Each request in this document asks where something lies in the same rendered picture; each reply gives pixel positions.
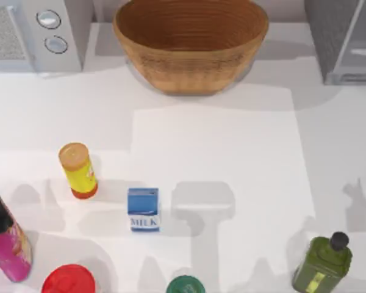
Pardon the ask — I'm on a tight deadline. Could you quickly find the yellow can with orange lid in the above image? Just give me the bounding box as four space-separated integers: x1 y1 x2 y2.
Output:
58 142 99 200

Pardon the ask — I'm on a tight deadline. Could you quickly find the wooden basket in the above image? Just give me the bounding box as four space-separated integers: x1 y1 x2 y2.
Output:
112 0 270 96

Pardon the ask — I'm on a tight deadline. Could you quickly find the green bottle with black cap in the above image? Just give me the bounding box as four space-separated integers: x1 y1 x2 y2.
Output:
292 231 353 293

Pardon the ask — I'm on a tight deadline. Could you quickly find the blue and white milk carton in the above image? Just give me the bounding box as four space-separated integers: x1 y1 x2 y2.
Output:
127 187 162 233

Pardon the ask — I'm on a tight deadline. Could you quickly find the pale microwave oven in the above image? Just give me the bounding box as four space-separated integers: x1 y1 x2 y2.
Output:
0 0 95 74

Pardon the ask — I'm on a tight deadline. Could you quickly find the round grey microwave knob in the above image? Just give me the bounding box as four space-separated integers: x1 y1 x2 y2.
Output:
44 35 69 54
36 9 62 29

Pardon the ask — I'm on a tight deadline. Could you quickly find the pink bottle with black cap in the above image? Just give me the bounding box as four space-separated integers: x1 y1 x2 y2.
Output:
0 154 33 283

